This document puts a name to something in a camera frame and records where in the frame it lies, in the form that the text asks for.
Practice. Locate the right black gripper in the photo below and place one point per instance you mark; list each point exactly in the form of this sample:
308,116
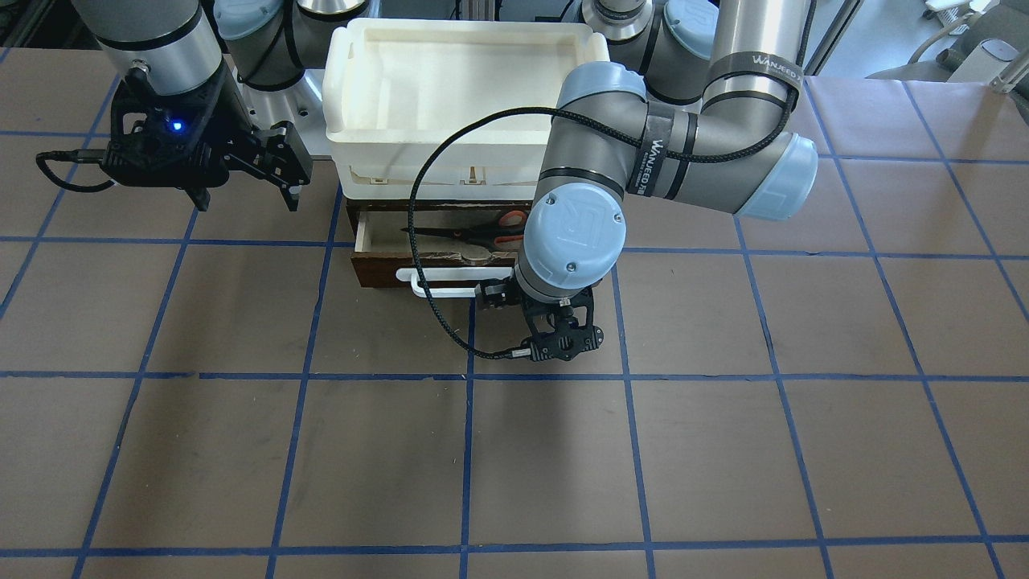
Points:
227,111

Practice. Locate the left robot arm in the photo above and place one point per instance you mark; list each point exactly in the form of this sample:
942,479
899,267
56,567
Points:
692,108

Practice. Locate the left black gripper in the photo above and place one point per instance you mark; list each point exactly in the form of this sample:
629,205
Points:
492,294

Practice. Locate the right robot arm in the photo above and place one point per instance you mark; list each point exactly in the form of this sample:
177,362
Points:
171,40

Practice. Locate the grey orange scissors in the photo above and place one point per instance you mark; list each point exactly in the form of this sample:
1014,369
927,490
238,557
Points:
500,235

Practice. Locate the wooden drawer with white handle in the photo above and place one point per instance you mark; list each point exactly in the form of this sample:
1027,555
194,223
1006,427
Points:
376,263

